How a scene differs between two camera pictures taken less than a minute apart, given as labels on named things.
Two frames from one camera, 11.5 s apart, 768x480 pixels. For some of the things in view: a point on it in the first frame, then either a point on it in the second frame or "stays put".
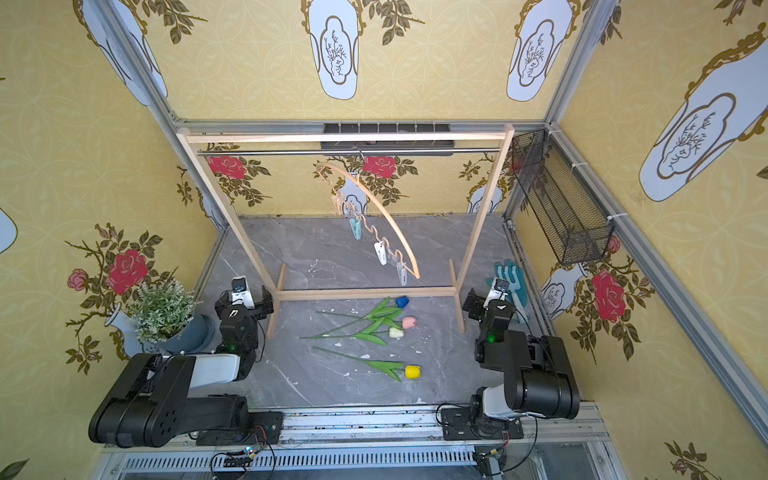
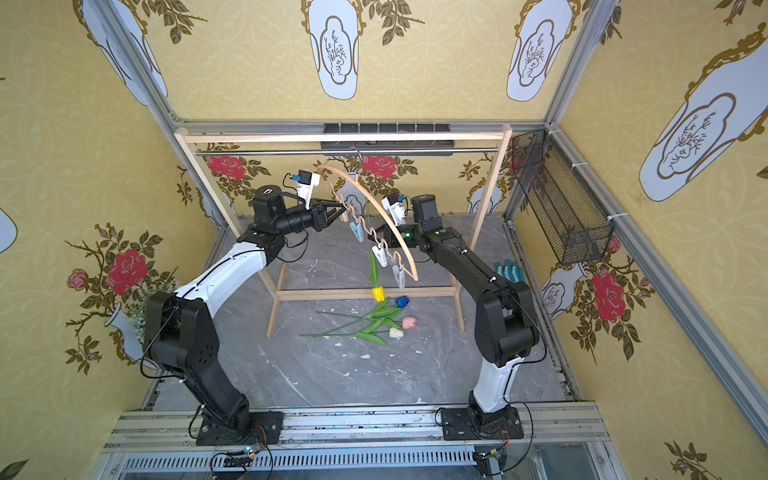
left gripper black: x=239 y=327 to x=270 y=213
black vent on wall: x=387 y=128 stays put
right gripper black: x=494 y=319 to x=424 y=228
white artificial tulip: x=395 y=332 stays put
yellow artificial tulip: x=411 y=372 to x=378 y=292
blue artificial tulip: x=380 y=315 stays put
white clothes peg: x=381 y=252 stays put
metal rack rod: x=278 y=152 stays put
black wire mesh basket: x=562 y=208 stays put
